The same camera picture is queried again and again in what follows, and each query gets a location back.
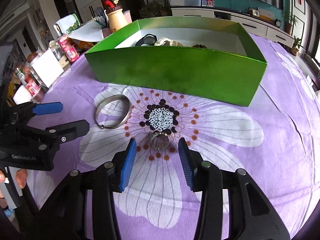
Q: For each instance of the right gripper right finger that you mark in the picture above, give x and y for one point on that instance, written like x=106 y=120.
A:
x=200 y=174

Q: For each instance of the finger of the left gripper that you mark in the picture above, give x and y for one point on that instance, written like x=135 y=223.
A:
x=26 y=111
x=67 y=129

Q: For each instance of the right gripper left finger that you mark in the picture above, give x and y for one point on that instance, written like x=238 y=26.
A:
x=114 y=175

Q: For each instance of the silver metal bangle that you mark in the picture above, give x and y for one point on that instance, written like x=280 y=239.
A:
x=118 y=106

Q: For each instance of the black wrist watch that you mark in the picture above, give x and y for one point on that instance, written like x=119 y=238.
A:
x=148 y=39

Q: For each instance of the left hand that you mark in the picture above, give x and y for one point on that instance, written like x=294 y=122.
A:
x=10 y=188

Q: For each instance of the white paper box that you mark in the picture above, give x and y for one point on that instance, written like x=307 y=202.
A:
x=47 y=67

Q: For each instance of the lower pink yogurt cup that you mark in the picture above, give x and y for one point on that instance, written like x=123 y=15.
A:
x=72 y=54

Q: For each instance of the pink yogurt cup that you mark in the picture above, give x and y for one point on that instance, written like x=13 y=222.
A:
x=64 y=42
x=72 y=54

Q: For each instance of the upper pink yogurt cup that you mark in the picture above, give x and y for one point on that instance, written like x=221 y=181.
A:
x=64 y=42

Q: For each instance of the purple floral tablecloth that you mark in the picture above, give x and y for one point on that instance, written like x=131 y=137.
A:
x=275 y=138

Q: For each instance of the white paper sheet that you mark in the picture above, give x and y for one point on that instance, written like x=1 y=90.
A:
x=89 y=32

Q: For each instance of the pink pen holder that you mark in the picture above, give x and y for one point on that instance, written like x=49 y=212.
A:
x=106 y=32

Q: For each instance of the green cardboard box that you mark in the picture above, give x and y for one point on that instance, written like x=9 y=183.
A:
x=219 y=60

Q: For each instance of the cream wrist watch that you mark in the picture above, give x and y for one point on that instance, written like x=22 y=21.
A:
x=166 y=42

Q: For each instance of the yellow bear bottle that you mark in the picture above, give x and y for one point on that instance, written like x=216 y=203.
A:
x=114 y=15

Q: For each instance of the potted green plant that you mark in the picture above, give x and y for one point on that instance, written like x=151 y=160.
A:
x=290 y=21

